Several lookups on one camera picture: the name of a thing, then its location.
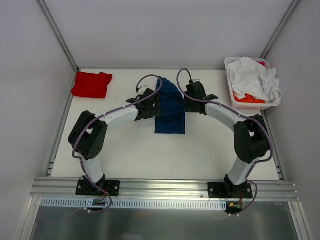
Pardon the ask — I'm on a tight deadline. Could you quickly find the blue mickey t shirt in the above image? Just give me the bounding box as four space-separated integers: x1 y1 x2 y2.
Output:
154 77 186 135

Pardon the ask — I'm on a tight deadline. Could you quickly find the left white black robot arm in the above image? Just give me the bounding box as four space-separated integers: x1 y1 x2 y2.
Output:
68 88 161 197

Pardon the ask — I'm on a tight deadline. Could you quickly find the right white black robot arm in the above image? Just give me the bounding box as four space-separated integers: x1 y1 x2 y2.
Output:
184 80 271 199

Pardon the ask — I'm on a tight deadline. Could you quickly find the orange t shirt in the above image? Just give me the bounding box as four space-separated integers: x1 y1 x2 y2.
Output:
232 91 266 104

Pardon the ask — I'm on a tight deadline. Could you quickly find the white t shirt pile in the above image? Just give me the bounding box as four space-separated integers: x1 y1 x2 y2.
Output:
226 56 285 104

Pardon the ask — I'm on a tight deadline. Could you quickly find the white plastic laundry basket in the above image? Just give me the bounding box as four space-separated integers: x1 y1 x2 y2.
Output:
223 56 283 111

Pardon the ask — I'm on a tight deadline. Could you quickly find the folded red t shirt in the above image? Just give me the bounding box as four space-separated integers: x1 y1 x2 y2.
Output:
71 71 113 99

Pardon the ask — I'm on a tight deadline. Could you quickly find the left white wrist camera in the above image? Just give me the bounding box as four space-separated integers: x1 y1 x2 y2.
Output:
139 85 148 90

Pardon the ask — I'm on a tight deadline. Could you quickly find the left aluminium frame post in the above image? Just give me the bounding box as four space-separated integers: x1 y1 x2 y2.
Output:
36 0 79 72

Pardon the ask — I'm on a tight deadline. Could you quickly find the aluminium frame post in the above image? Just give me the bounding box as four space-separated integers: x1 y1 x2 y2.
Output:
36 0 79 72
260 0 301 59

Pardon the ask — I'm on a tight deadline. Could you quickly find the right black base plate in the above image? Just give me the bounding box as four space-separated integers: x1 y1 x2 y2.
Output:
207 182 253 199

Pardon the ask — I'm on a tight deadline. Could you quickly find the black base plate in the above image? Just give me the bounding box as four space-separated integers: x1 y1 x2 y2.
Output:
207 182 253 199
75 177 121 197

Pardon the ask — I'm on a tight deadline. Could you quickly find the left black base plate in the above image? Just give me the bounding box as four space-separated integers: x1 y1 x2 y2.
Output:
75 177 121 197

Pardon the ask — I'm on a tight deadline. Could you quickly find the aluminium mounting rail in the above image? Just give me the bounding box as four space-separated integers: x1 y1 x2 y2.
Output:
30 177 301 202

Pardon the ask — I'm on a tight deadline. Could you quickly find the right aluminium frame post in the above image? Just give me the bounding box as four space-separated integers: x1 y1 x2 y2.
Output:
260 0 301 59

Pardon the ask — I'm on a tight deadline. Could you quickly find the white slotted cable duct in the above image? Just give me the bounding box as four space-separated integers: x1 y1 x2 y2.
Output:
40 197 227 211

